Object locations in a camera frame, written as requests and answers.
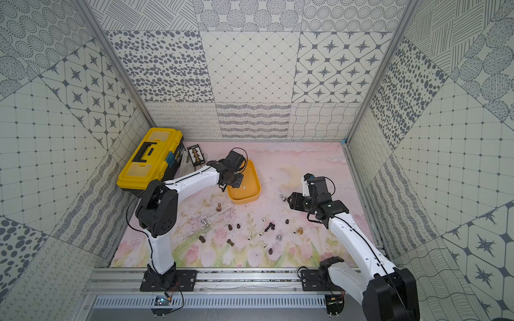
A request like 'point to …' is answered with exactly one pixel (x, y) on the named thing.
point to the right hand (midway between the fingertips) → (294, 202)
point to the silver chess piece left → (203, 221)
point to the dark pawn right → (287, 221)
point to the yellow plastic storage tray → (251, 187)
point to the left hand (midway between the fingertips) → (235, 175)
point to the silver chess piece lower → (278, 238)
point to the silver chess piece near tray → (284, 198)
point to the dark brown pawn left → (202, 239)
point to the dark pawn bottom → (270, 251)
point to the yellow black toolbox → (156, 158)
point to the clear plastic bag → (185, 165)
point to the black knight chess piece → (271, 225)
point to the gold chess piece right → (300, 231)
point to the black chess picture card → (196, 155)
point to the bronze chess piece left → (219, 208)
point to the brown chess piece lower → (229, 241)
